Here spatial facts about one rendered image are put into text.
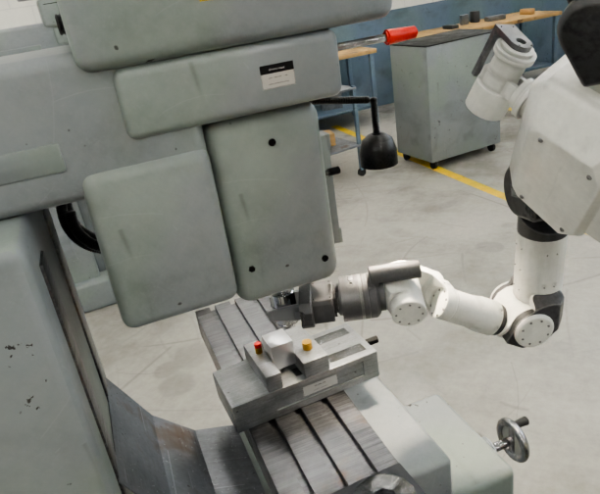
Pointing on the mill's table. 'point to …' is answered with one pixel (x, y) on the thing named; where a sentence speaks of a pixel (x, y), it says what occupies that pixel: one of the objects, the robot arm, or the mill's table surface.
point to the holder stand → (384, 483)
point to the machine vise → (292, 378)
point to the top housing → (194, 25)
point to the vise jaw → (309, 366)
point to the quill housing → (273, 198)
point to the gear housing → (227, 82)
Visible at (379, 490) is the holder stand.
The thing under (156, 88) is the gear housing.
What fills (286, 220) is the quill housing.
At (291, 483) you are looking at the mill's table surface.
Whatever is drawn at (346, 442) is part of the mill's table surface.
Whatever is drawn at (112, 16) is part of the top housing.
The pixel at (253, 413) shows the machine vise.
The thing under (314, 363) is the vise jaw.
